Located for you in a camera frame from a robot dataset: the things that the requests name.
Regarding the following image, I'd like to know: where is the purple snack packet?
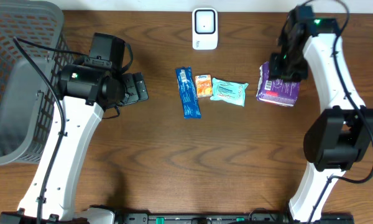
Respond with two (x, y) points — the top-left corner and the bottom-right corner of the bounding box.
(256, 62), (300, 107)

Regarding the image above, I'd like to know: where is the blue biscuit packet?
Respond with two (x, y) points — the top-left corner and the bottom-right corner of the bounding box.
(175, 67), (201, 119)

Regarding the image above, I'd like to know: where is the teal wet wipes packet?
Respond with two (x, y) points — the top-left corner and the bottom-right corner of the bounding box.
(210, 78), (249, 107)

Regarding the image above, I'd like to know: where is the orange tissue packet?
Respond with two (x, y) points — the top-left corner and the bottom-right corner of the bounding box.
(195, 75), (213, 98)

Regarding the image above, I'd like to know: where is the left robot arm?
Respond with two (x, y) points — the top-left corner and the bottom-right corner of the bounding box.
(0, 33), (149, 224)

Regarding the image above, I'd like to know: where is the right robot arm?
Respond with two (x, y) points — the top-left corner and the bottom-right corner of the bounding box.
(269, 1), (373, 223)

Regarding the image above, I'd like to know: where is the grey plastic mesh basket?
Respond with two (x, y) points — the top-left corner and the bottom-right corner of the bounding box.
(0, 1), (74, 166)

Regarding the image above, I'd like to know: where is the right black cable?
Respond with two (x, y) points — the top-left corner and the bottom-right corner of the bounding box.
(298, 0), (373, 224)

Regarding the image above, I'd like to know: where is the black cable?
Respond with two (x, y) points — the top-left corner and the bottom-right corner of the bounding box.
(12, 36), (88, 224)
(298, 0), (373, 224)

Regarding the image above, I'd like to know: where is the left black cable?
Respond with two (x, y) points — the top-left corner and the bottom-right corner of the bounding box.
(12, 36), (88, 224)

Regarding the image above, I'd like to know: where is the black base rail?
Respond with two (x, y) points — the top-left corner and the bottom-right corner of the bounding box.
(114, 212), (355, 224)

